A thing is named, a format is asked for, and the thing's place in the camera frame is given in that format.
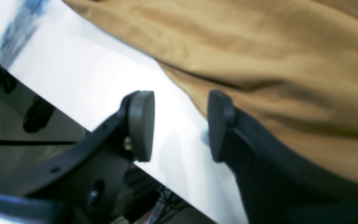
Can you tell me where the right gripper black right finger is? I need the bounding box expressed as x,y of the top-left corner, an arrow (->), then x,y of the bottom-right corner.
207,90 -> 358,224

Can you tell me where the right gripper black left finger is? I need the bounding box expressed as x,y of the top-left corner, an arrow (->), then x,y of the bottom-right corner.
0,91 -> 155,224

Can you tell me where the brown t-shirt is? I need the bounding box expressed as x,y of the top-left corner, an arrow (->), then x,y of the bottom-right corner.
64,0 -> 358,183

